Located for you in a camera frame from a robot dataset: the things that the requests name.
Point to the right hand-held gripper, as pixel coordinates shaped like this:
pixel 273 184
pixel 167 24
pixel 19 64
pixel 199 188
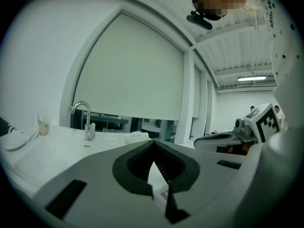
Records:
pixel 263 122

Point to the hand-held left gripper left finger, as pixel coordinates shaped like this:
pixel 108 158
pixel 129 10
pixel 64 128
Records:
pixel 95 193

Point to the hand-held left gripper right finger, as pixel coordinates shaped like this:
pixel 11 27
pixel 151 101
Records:
pixel 211 186

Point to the white vanity cabinet with sink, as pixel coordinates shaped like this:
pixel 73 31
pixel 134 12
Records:
pixel 59 155

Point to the narrow white roller blind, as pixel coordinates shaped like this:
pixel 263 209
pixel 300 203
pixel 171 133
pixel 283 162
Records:
pixel 196 91

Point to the chrome faucet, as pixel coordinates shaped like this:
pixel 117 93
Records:
pixel 88 127

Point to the white towel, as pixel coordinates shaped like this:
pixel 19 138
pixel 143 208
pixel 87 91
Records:
pixel 134 138

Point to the ceiling tube light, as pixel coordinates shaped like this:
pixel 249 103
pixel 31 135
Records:
pixel 251 78

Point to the glass window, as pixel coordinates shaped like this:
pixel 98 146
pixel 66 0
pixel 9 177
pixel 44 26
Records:
pixel 118 122

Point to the clear glass cup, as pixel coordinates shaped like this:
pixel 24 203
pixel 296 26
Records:
pixel 43 127

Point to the person in white dotted shirt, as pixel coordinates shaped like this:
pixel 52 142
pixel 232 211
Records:
pixel 285 68

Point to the wide white roller blind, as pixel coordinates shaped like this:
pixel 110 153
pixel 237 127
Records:
pixel 130 68

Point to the black white striped blanket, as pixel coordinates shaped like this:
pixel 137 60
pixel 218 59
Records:
pixel 6 127

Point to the black head-worn camera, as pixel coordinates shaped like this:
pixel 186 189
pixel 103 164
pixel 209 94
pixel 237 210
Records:
pixel 199 21

